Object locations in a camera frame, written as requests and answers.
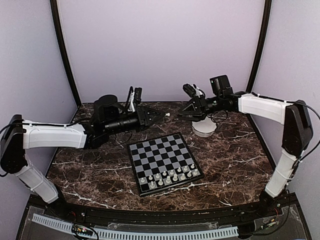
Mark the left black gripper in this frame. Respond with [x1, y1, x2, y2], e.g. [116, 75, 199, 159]
[104, 105, 166, 136]

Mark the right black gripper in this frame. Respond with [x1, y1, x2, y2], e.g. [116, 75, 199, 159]
[178, 94, 224, 122]

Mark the black and white chessboard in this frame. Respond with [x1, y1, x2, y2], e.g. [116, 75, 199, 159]
[127, 132, 204, 197]

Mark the white chess queen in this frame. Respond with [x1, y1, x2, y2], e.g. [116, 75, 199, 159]
[165, 175, 172, 184]

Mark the white chess king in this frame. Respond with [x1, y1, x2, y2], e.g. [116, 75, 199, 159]
[172, 173, 178, 182]

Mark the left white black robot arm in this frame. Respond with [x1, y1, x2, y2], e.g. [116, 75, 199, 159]
[0, 90, 165, 218]

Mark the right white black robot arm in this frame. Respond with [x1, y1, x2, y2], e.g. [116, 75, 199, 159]
[178, 75, 314, 199]

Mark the white scalloped bowl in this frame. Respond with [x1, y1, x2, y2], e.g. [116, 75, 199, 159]
[191, 117, 217, 138]

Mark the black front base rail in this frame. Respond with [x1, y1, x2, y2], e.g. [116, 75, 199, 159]
[27, 193, 298, 226]

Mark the white slotted cable duct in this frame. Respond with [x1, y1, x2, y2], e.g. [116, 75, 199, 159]
[31, 213, 239, 240]

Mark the right black frame post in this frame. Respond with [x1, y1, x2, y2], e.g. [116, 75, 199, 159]
[246, 0, 272, 92]

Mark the black frame post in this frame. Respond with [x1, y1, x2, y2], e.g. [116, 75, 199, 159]
[246, 0, 272, 92]
[49, 0, 82, 108]

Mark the left black frame post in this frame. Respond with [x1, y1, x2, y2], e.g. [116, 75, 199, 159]
[49, 0, 82, 108]

